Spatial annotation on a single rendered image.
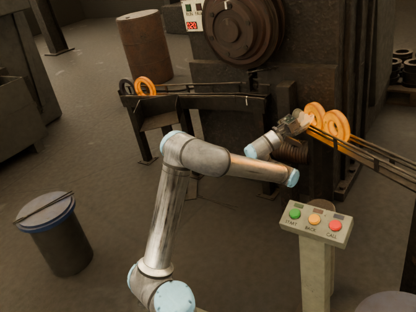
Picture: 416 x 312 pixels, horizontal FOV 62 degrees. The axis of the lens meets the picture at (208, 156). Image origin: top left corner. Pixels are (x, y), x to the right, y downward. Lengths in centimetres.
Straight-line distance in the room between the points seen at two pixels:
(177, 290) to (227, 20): 128
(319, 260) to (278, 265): 58
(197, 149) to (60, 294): 133
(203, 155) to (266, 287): 92
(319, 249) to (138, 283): 72
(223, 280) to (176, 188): 77
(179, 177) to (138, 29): 354
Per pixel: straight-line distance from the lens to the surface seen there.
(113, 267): 223
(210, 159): 122
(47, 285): 236
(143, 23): 470
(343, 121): 160
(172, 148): 129
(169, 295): 143
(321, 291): 157
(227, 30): 190
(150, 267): 149
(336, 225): 132
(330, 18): 192
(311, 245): 140
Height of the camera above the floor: 152
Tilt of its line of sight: 31 degrees down
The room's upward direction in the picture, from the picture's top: 11 degrees counter-clockwise
